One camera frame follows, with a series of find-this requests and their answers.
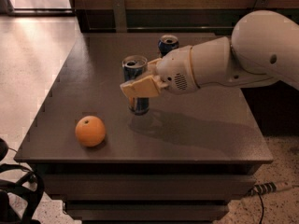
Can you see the left metal wall bracket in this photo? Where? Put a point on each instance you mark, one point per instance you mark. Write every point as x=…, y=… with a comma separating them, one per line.
x=119, y=16

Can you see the right metal wall bracket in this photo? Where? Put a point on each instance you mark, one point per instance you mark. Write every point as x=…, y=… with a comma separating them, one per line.
x=260, y=4

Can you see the metal wall bracket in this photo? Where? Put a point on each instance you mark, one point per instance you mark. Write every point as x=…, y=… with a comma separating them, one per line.
x=119, y=16
x=260, y=4

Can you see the grey drawer cabinet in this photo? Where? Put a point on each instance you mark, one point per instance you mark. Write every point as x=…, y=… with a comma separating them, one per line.
x=182, y=162

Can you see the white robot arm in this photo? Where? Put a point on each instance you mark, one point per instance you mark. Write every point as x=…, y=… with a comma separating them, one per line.
x=263, y=49

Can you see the blue Pepsi can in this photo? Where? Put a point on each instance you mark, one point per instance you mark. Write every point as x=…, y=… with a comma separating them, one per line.
x=167, y=43

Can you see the orange fruit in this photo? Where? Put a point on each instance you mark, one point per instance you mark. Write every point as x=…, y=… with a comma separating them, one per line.
x=90, y=131

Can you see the white power strip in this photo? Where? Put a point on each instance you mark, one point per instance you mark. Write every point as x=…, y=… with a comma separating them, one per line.
x=270, y=187

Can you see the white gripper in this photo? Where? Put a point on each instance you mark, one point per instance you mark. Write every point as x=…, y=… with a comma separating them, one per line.
x=175, y=71

